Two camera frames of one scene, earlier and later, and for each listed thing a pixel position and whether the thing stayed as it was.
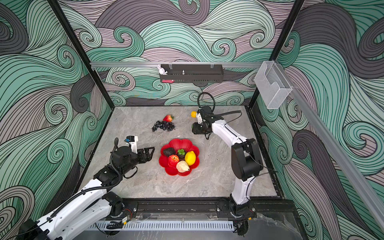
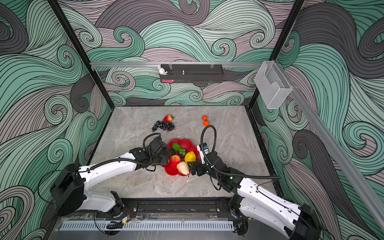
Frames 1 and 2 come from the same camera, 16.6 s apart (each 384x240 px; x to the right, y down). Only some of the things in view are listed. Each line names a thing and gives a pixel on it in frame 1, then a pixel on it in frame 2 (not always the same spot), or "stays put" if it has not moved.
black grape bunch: (165, 125) stays put
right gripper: (196, 130) to (199, 164)
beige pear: (182, 167) stays put
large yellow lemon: (190, 157) stays put
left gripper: (148, 157) to (166, 156)
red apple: (173, 159) stays put
